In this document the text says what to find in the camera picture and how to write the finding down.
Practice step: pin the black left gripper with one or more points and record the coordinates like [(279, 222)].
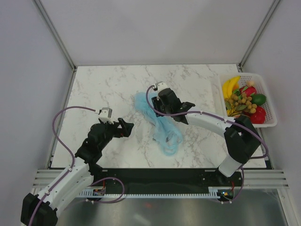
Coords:
[(128, 126)]

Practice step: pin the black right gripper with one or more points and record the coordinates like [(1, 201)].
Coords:
[(156, 102)]

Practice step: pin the light blue plastic bag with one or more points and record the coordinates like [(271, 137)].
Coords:
[(166, 134)]

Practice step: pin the yellow fake banana bunch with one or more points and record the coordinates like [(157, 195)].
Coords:
[(229, 86)]

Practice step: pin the brown fake longan bunch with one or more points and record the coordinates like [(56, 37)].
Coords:
[(236, 105)]

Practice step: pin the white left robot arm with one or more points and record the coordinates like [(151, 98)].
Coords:
[(44, 208)]

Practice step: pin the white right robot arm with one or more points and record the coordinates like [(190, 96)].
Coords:
[(240, 136)]

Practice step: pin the red fake dragon fruit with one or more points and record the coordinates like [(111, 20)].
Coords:
[(246, 91)]

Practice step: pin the green fake mango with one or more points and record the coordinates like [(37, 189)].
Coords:
[(258, 99)]

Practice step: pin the red fake apple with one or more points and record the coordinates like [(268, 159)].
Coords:
[(259, 116)]

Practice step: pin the white plastic fruit basket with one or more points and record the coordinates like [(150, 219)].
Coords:
[(270, 118)]

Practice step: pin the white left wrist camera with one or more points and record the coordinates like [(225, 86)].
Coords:
[(105, 115)]

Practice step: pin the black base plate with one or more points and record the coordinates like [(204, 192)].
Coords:
[(164, 181)]

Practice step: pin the left aluminium corner post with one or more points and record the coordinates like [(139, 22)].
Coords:
[(47, 20)]

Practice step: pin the aluminium corner post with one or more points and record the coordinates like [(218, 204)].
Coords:
[(261, 29), (47, 20)]

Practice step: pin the right aluminium corner post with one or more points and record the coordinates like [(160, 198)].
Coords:
[(261, 29)]

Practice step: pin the aluminium frame rail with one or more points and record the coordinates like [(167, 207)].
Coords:
[(254, 178)]

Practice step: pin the white slotted cable duct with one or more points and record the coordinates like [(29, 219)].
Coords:
[(92, 193)]

